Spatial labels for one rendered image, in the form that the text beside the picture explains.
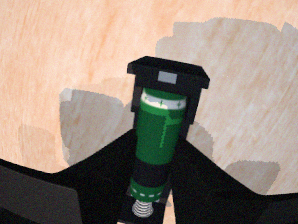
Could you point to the green and black battery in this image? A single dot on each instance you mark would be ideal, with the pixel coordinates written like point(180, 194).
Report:
point(159, 124)

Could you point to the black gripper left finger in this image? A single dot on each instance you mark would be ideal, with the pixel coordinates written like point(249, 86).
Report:
point(90, 192)

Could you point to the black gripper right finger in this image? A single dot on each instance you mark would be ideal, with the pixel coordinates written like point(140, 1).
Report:
point(204, 194)

